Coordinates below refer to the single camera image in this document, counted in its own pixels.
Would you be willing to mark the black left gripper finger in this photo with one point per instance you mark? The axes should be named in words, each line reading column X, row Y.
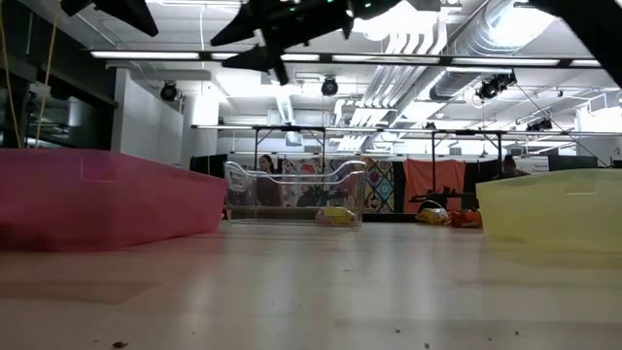
column 131, row 14

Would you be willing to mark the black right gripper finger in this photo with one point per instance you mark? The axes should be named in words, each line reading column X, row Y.
column 252, row 29
column 252, row 58

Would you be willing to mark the yellow candy packet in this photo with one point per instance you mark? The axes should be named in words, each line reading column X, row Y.
column 335, row 216
column 432, row 216

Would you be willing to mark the orange candy packet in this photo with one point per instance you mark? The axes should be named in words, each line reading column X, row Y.
column 465, row 219

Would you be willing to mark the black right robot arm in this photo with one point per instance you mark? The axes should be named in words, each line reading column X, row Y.
column 597, row 24

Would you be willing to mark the black overhead light bar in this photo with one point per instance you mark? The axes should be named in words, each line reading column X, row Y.
column 325, row 57

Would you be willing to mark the black ceiling spotlight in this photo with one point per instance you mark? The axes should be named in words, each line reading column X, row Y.
column 493, row 86
column 168, row 91
column 329, row 86
column 539, row 125

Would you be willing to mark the person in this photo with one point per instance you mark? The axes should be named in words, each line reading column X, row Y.
column 266, row 165
column 509, row 165

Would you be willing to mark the floral patterned cloth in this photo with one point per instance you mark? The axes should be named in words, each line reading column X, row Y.
column 306, row 167

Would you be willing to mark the clear plastic bin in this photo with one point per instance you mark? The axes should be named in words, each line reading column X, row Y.
column 291, row 214

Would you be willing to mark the colourful diamond quilt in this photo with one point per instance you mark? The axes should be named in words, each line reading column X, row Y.
column 378, row 185

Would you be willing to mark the pink plastic bin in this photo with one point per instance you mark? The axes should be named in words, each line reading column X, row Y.
column 97, row 204

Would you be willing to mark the orange hanging cloth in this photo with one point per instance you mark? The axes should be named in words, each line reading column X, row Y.
column 432, row 175

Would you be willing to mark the white sign board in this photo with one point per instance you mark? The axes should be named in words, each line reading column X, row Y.
column 539, row 165

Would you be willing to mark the yellow plastic bin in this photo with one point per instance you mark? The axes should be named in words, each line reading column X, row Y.
column 549, row 214

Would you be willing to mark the small brown crumb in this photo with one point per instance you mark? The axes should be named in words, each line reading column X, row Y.
column 120, row 345

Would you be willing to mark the black metal frame stand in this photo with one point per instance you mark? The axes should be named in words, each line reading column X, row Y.
column 466, row 132
column 289, row 128

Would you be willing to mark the silver spiral air duct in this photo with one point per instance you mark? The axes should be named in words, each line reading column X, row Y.
column 486, row 39

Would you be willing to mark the black aluminium table frame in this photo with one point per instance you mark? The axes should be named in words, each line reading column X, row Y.
column 389, row 217

